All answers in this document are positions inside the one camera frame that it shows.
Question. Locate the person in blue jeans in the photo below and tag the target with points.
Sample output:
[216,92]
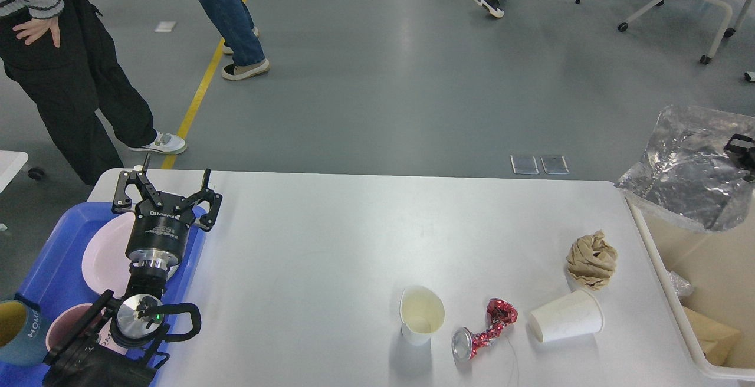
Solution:
[234,23]

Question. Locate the crumpled brown paper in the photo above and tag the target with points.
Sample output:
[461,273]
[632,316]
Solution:
[592,261]

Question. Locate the white side table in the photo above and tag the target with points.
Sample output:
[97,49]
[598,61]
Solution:
[11,163]

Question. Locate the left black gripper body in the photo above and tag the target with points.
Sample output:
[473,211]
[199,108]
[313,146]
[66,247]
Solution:
[157,235]

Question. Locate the dark teal mug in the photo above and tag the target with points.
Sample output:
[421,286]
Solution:
[23,331]

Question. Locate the left floor plate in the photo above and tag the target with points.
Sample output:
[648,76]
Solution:
[524,164]

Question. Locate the floor plate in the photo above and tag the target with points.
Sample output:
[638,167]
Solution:
[555,164]
[524,164]

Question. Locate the person in grey sweater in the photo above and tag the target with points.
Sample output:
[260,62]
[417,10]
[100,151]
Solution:
[61,54]

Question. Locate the crushed red can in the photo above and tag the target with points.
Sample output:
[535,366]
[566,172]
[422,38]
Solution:
[465,344]

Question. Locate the right floor plate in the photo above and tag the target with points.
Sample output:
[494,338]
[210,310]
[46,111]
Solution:
[555,164]

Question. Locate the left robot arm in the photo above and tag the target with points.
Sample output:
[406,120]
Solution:
[116,341]

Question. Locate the pink mug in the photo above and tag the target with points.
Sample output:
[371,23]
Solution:
[65,323]

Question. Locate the large foil sheet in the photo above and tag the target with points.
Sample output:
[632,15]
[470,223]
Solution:
[685,176]

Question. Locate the blue plastic tray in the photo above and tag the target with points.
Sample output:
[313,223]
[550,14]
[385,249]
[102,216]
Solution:
[56,282]

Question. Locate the narrow foil sheet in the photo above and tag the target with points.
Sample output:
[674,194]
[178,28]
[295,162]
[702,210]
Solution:
[681,286]

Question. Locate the white paper cup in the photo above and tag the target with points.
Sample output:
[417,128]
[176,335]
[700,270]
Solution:
[422,314]
[575,314]

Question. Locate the lying white paper cup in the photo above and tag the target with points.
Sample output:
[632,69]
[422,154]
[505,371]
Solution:
[575,314]

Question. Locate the pink plate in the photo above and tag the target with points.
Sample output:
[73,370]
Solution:
[106,264]

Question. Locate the beige plastic bin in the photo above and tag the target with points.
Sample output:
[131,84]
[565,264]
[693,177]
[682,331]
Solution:
[721,268]

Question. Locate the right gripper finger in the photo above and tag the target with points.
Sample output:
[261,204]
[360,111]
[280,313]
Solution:
[740,149]

